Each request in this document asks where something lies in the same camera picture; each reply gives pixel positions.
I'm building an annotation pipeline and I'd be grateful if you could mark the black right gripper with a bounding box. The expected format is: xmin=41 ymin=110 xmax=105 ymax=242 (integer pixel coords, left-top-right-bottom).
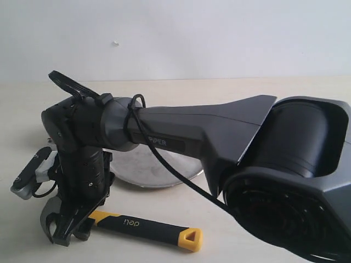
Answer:
xmin=52 ymin=146 xmax=114 ymax=246

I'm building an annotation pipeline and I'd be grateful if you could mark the yellow black claw hammer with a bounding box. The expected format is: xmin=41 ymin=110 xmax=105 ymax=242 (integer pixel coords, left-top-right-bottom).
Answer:
xmin=40 ymin=196 xmax=203 ymax=252

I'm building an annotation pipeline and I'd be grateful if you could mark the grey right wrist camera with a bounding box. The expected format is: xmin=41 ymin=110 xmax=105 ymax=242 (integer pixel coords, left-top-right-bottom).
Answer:
xmin=10 ymin=146 xmax=58 ymax=200

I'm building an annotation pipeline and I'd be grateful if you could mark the round stainless steel plate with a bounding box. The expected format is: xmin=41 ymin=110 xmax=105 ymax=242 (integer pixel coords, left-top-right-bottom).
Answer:
xmin=110 ymin=145 xmax=203 ymax=188

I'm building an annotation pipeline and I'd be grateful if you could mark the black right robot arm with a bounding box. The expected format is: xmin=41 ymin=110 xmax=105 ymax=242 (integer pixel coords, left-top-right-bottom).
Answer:
xmin=41 ymin=94 xmax=350 ymax=262

